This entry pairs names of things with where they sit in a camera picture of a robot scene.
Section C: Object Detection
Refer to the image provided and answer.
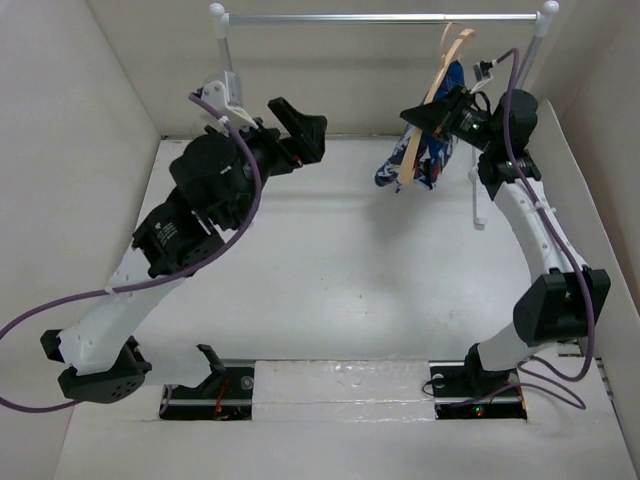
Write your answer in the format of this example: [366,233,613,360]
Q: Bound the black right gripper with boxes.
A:
[401,81,501,152]

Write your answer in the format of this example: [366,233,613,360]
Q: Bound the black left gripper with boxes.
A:
[213,99,330,230]

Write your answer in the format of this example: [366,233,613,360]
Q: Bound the blue patterned trousers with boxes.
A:
[374,61,465,191]

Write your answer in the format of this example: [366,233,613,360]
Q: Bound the beige wooden hanger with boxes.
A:
[397,21,477,186]

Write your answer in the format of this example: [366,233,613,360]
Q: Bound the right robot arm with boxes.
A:
[400,85,611,397]

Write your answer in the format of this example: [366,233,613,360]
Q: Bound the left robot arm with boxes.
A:
[41,79,328,404]

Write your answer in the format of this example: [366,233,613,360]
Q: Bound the white clothes rack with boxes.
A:
[207,0,560,229]

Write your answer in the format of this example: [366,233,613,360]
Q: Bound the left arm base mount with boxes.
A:
[158,363,255,422]

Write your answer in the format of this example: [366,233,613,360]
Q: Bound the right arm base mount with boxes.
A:
[422,361,528,421]

